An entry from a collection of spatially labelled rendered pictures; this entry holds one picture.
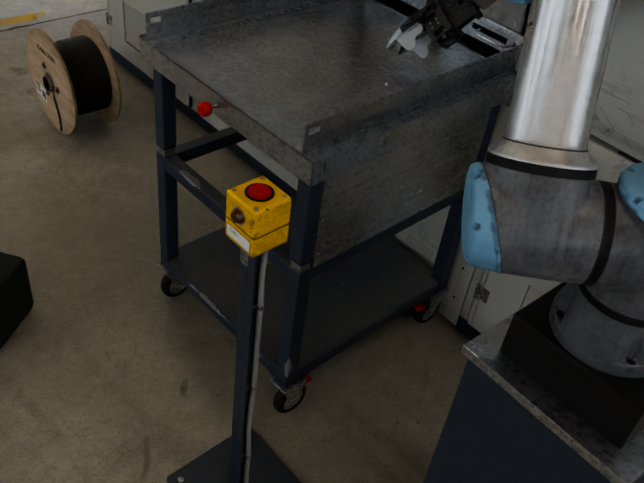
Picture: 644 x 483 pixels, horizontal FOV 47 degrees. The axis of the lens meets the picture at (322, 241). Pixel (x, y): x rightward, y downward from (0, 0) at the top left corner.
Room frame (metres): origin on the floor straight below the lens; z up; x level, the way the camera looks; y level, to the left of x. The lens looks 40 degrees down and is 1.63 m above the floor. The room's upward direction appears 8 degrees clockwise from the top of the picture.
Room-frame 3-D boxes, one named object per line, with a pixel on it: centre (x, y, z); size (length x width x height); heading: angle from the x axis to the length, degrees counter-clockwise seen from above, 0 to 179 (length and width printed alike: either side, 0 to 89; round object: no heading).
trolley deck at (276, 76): (1.62, 0.04, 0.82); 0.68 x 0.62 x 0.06; 137
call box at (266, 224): (0.98, 0.11, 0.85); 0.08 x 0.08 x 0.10; 47
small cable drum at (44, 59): (2.47, 1.03, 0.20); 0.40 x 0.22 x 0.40; 46
